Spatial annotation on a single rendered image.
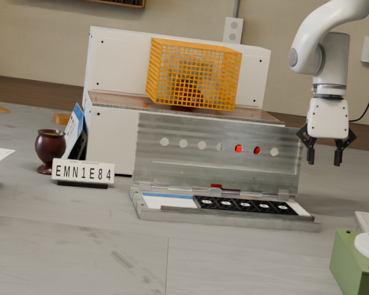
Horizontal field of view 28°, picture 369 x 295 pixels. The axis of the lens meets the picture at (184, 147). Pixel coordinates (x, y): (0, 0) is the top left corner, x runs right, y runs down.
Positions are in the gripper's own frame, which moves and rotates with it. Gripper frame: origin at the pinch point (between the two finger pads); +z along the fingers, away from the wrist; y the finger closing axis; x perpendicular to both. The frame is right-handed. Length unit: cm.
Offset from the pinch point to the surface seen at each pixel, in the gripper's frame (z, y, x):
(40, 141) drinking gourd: 1, -72, 13
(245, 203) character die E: 12.2, -19.9, -3.3
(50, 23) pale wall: -51, -91, 183
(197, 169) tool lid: 4.9, -31.5, 4.4
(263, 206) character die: 12.5, -15.2, -3.4
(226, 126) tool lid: -6.6, -24.6, 5.8
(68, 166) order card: 6, -64, 8
